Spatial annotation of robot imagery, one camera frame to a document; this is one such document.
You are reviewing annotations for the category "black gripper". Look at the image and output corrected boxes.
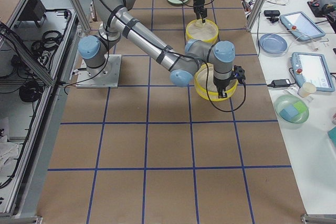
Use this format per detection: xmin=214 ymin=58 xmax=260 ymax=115
xmin=193 ymin=0 xmax=213 ymax=23
xmin=213 ymin=65 xmax=246 ymax=99

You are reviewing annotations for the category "white steamed bun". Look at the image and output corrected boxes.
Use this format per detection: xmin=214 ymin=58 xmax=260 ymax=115
xmin=195 ymin=19 xmax=205 ymax=28

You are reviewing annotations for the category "yellow bamboo steamer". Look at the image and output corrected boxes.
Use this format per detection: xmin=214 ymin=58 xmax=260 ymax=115
xmin=185 ymin=19 xmax=218 ymax=44
xmin=194 ymin=63 xmax=238 ymax=102

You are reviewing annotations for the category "black power adapter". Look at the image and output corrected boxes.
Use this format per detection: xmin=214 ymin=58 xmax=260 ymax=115
xmin=267 ymin=79 xmax=293 ymax=88

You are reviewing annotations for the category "green bowl with sponges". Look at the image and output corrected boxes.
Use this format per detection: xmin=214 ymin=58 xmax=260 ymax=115
xmin=274 ymin=94 xmax=309 ymax=130

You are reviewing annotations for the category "black webcam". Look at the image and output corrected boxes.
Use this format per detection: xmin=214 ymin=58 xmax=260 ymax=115
xmin=264 ymin=10 xmax=280 ymax=24

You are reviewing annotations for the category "blue plate on desk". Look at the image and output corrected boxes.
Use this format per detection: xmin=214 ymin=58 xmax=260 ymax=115
xmin=259 ymin=34 xmax=288 ymax=55

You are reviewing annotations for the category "white paper cup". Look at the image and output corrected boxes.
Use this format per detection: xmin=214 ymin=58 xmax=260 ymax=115
xmin=298 ymin=82 xmax=317 ymax=98

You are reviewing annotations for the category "near teach pendant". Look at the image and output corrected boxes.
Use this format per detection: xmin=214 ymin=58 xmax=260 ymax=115
xmin=291 ymin=52 xmax=335 ymax=92

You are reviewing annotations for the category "teach pendant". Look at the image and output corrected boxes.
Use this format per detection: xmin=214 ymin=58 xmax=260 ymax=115
xmin=291 ymin=52 xmax=335 ymax=92
xmin=279 ymin=11 xmax=326 ymax=41

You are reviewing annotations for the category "far teach pendant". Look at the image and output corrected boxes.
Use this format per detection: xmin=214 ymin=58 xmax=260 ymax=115
xmin=279 ymin=11 xmax=326 ymax=41

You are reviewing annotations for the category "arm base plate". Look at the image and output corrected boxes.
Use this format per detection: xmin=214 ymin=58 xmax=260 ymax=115
xmin=76 ymin=54 xmax=122 ymax=88

